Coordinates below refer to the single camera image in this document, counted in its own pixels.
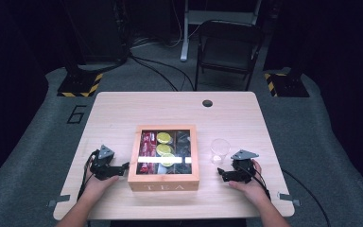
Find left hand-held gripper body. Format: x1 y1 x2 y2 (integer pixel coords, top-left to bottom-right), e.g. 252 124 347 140
89 144 124 182

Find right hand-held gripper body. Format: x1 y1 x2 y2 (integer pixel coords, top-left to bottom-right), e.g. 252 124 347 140
231 148 260 184

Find clear plastic cup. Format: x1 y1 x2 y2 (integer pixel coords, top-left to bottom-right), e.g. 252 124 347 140
209 138 232 166

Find wooden tea box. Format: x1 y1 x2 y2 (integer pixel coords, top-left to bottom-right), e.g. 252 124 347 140
127 124 200 193

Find person's left hand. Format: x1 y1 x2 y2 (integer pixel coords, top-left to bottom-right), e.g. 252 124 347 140
82 166 120 199

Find person's right hand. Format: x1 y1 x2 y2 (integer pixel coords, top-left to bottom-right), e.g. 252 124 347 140
228 159 270 206

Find red tea packets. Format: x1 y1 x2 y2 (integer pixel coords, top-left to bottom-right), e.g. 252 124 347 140
137 131 158 175

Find yellow-green round tea pod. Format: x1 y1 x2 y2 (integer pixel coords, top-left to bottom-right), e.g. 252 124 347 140
156 131 173 145
159 152 176 167
155 143 174 157

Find dark tea packets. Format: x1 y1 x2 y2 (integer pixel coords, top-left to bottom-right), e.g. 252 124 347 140
173 130 193 175

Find grey floor mat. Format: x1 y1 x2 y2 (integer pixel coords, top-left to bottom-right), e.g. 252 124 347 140
0 65 363 227

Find black yellow striped stand base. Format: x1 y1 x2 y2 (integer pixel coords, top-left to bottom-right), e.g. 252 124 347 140
263 72 310 98
57 71 104 98

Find black folding chair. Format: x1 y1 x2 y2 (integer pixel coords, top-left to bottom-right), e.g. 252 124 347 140
194 19 266 92

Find black cabinet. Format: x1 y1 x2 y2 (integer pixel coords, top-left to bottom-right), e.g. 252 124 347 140
60 0 130 65

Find left hand-held gripper cable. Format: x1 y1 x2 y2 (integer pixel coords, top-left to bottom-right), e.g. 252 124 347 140
77 149 99 202

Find hand-held gripper cable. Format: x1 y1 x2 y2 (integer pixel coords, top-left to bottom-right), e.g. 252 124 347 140
248 162 272 201
77 149 99 202

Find right hand-held gripper cable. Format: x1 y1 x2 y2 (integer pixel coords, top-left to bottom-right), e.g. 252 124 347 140
248 162 272 201

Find grey table edge bracket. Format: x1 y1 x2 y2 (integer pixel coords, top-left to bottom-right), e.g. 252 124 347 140
47 194 72 208
276 191 302 207

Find black cable beside table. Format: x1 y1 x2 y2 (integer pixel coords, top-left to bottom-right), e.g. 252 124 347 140
280 168 332 227

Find black floor cable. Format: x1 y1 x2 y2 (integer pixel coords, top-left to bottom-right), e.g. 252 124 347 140
129 56 180 93
131 54 197 92

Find white metal desk frame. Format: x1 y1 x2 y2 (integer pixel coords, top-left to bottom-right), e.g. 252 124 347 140
180 0 263 62

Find white floor cable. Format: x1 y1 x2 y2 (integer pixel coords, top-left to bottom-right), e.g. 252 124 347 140
131 0 202 49

